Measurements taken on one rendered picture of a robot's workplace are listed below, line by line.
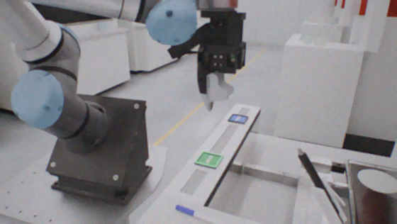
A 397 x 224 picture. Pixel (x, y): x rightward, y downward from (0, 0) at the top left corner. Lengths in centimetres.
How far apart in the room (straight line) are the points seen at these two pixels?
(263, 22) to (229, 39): 812
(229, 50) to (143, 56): 457
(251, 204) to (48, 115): 54
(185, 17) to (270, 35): 828
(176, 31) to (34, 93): 37
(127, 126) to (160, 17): 45
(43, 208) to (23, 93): 32
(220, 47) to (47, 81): 38
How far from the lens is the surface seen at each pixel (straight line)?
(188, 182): 60
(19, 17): 64
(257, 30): 869
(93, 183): 78
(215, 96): 56
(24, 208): 87
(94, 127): 74
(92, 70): 396
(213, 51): 52
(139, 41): 505
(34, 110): 64
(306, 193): 74
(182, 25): 39
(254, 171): 85
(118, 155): 75
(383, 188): 81
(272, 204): 78
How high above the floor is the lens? 133
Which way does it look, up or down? 23 degrees down
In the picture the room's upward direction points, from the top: straight up
